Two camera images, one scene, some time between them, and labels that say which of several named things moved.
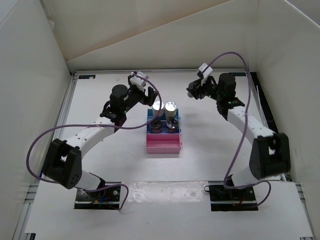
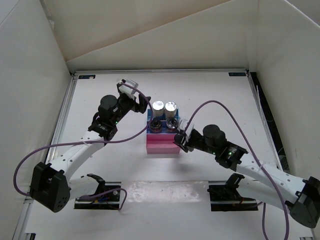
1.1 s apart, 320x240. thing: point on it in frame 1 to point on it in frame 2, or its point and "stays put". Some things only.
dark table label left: [86, 76] stays put
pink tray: [163, 143] stays put
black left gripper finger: [152, 95] to [143, 102]
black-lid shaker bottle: [155, 125] stays put
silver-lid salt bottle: [155, 109] stays put
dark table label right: [237, 74] stays put
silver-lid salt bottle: [170, 108] stays put
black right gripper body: [208, 89] to [196, 141]
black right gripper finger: [195, 87] to [178, 139]
